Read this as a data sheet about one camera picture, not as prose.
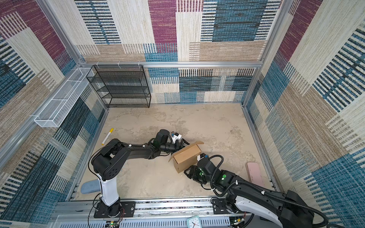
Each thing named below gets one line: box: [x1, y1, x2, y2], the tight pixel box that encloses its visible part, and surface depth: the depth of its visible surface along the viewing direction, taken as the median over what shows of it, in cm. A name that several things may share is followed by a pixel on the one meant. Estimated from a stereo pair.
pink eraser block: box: [245, 161, 266, 188], surface depth 85 cm
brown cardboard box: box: [168, 141, 205, 174], surface depth 79 cm
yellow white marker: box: [101, 127, 115, 146], surface depth 104 cm
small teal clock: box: [186, 215, 203, 228], surface depth 70 cm
